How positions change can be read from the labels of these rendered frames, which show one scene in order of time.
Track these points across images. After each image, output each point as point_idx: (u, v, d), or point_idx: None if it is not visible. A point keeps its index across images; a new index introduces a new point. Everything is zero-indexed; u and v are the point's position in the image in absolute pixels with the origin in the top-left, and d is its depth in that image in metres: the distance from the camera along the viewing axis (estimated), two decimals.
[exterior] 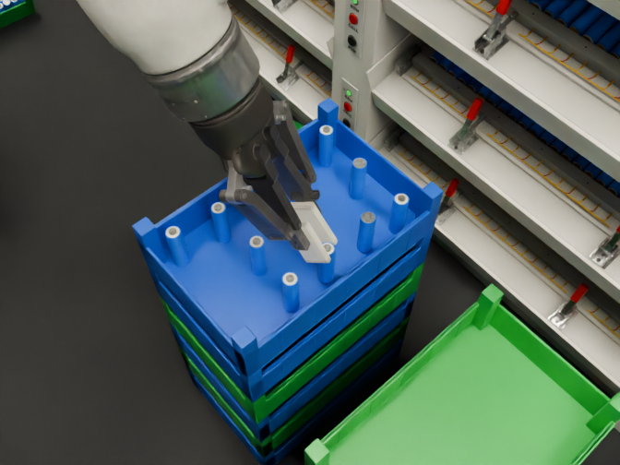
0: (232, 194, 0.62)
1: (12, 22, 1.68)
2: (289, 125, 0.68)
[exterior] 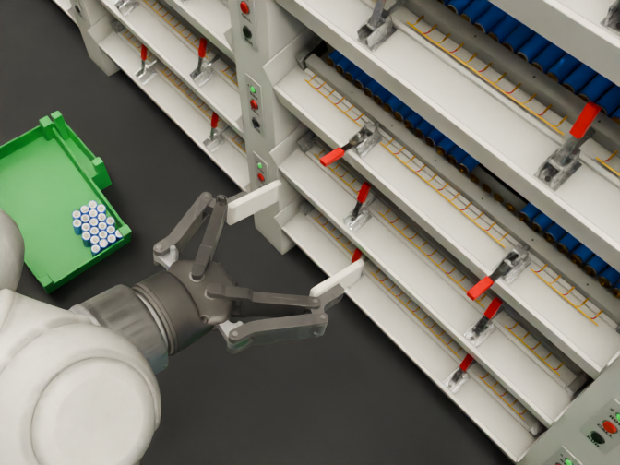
0: (228, 341, 0.63)
1: (106, 256, 1.45)
2: (175, 239, 0.69)
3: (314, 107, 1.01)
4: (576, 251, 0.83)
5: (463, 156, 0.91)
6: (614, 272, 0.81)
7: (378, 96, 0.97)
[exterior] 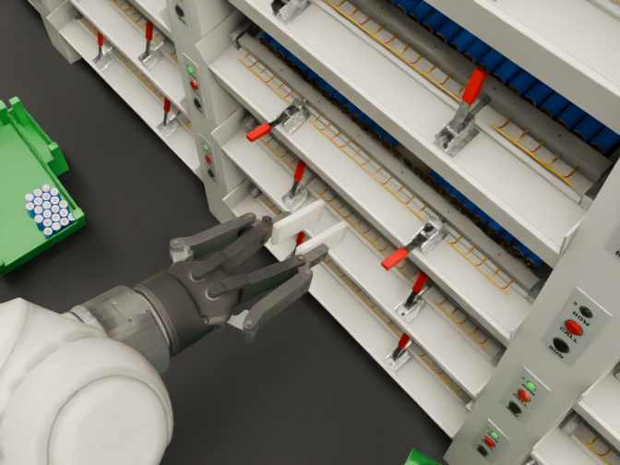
0: (170, 253, 0.70)
1: (61, 240, 1.46)
2: None
3: (246, 85, 1.02)
4: (490, 222, 0.84)
5: (387, 131, 0.93)
6: None
7: (307, 73, 0.98)
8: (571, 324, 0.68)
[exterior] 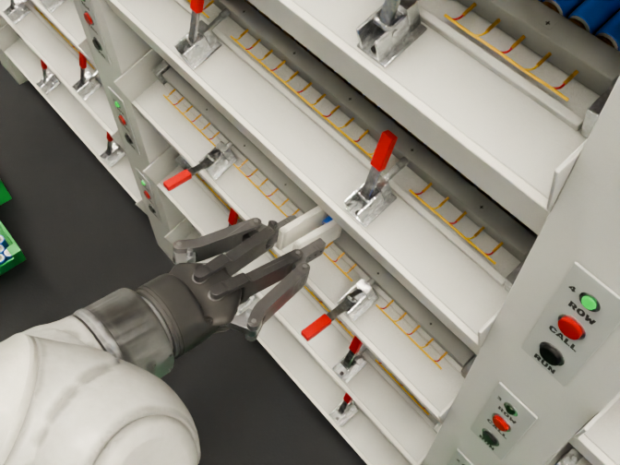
0: (250, 331, 0.64)
1: None
2: (198, 244, 0.69)
3: (171, 125, 0.94)
4: None
5: None
6: None
7: None
8: (497, 420, 0.60)
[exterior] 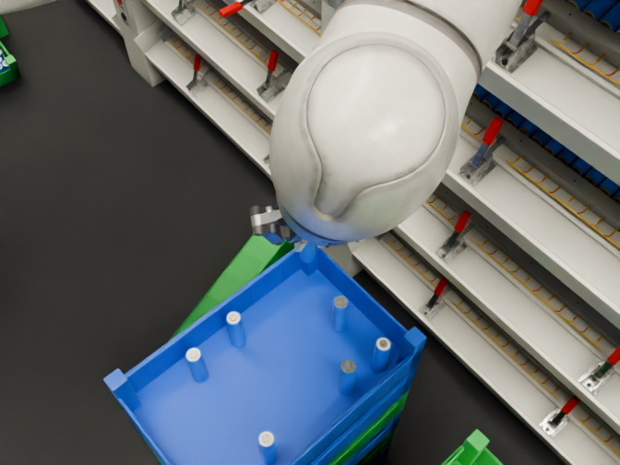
0: None
1: None
2: (268, 208, 0.63)
3: None
4: None
5: None
6: None
7: None
8: None
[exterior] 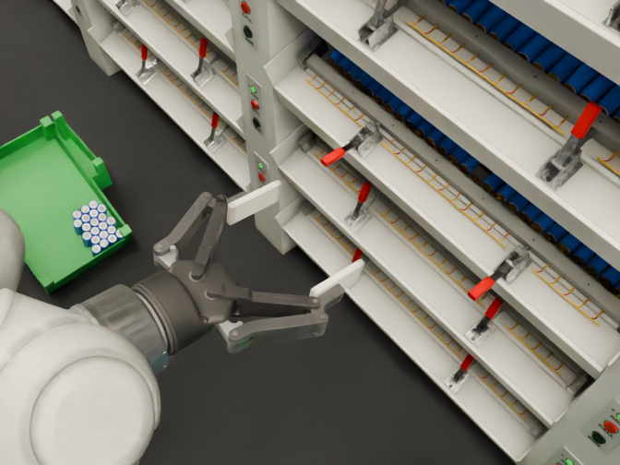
0: (228, 341, 0.63)
1: (106, 256, 1.45)
2: (175, 239, 0.69)
3: (315, 107, 1.01)
4: (577, 251, 0.83)
5: (464, 156, 0.91)
6: (615, 272, 0.81)
7: (379, 96, 0.97)
8: None
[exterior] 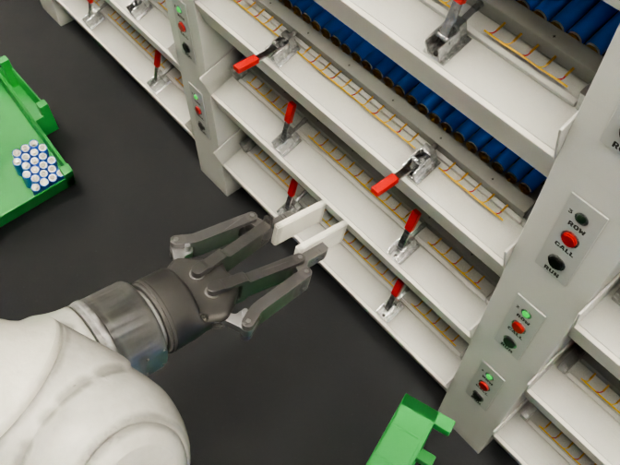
0: (244, 331, 0.64)
1: (49, 198, 1.44)
2: (196, 240, 0.69)
3: (234, 20, 1.00)
4: (483, 148, 0.82)
5: (377, 61, 0.90)
6: (520, 167, 0.79)
7: (297, 5, 0.96)
8: (566, 235, 0.65)
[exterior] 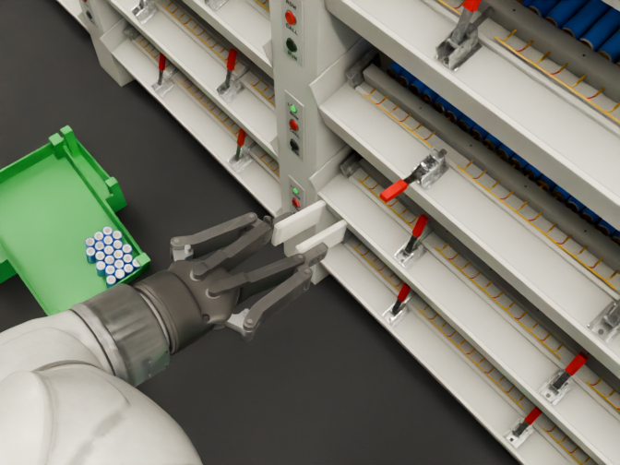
0: (245, 331, 0.64)
1: None
2: (196, 241, 0.69)
3: (367, 131, 0.88)
4: None
5: None
6: None
7: (452, 112, 0.84)
8: None
